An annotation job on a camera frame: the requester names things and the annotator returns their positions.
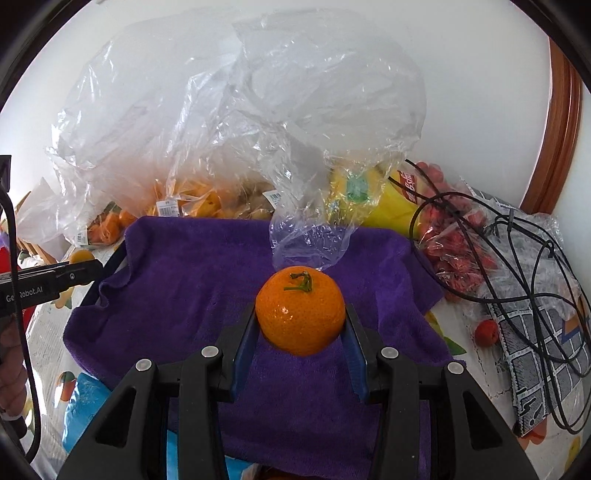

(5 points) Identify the clear plastic bag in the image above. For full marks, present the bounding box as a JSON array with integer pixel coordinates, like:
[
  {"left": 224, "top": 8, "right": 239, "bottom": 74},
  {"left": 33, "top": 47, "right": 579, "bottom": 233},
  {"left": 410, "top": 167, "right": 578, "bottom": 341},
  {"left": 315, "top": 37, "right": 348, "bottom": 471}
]
[
  {"left": 270, "top": 154, "right": 404, "bottom": 270},
  {"left": 17, "top": 32, "right": 239, "bottom": 243},
  {"left": 165, "top": 8, "right": 427, "bottom": 222}
]

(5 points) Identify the blue tissue pack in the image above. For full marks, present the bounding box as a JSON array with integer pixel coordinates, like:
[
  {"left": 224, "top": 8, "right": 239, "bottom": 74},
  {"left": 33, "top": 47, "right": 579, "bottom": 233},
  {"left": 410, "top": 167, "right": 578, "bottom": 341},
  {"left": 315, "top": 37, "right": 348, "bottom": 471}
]
[{"left": 62, "top": 373, "right": 259, "bottom": 480}]

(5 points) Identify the left hand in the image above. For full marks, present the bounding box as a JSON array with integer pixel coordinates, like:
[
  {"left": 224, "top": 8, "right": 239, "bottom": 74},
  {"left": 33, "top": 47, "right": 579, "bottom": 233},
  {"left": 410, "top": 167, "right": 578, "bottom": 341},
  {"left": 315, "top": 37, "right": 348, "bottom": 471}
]
[{"left": 0, "top": 319, "right": 27, "bottom": 417}]

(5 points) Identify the orange with green stem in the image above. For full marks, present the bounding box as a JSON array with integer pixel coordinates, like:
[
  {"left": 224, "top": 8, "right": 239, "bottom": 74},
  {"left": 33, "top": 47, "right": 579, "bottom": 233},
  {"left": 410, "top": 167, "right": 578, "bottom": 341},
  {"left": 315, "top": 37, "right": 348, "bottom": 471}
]
[{"left": 256, "top": 266, "right": 346, "bottom": 357}]

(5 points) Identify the clear plastic bag middle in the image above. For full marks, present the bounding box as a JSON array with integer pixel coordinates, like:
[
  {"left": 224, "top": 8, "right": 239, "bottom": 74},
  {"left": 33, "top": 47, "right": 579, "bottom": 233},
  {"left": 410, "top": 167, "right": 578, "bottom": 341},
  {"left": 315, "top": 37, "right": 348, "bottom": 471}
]
[{"left": 165, "top": 8, "right": 427, "bottom": 222}]

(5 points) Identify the brown door frame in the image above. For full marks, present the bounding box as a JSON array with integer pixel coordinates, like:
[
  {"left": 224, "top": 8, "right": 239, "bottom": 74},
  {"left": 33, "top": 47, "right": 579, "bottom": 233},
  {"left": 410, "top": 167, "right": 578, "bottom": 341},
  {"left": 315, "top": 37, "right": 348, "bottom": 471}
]
[{"left": 520, "top": 39, "right": 583, "bottom": 214}]

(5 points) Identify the clear plastic bag right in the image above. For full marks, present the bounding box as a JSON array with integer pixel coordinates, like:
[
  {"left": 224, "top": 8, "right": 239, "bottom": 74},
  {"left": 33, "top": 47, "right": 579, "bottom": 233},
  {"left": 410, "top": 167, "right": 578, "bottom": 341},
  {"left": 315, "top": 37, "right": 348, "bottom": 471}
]
[{"left": 270, "top": 154, "right": 404, "bottom": 270}]

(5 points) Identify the red fruit by cloth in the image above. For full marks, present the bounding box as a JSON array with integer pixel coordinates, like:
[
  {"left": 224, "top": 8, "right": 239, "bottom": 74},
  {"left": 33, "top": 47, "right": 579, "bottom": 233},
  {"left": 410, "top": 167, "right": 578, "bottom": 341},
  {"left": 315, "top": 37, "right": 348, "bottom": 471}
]
[{"left": 474, "top": 319, "right": 499, "bottom": 348}]

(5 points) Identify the red fruits bag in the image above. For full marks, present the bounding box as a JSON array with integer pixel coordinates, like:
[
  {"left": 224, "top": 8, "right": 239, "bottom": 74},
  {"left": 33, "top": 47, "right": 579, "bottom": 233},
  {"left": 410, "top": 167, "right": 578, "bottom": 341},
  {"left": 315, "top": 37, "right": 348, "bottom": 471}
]
[{"left": 411, "top": 162, "right": 498, "bottom": 302}]

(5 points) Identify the clear plastic bag left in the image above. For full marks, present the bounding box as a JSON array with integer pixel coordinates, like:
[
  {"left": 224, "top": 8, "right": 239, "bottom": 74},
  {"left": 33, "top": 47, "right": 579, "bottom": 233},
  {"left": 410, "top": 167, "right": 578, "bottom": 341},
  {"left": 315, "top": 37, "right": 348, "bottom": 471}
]
[{"left": 17, "top": 32, "right": 239, "bottom": 243}]

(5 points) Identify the yellow package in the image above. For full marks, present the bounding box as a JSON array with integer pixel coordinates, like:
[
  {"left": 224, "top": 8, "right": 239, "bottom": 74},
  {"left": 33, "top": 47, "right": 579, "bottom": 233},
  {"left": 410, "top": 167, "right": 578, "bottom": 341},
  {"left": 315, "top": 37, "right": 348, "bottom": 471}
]
[{"left": 325, "top": 168, "right": 426, "bottom": 237}]

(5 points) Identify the grey checked packaged cloth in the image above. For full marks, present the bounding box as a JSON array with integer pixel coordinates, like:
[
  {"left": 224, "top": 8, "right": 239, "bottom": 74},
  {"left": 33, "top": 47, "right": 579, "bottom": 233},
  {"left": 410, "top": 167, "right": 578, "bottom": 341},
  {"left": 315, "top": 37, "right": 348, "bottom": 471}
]
[{"left": 472, "top": 190, "right": 590, "bottom": 436}]

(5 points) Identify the black cable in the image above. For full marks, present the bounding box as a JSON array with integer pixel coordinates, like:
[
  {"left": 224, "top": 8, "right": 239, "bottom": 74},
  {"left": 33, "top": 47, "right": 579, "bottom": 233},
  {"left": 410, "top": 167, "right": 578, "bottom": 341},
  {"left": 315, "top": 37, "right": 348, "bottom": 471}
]
[{"left": 387, "top": 158, "right": 591, "bottom": 435}]

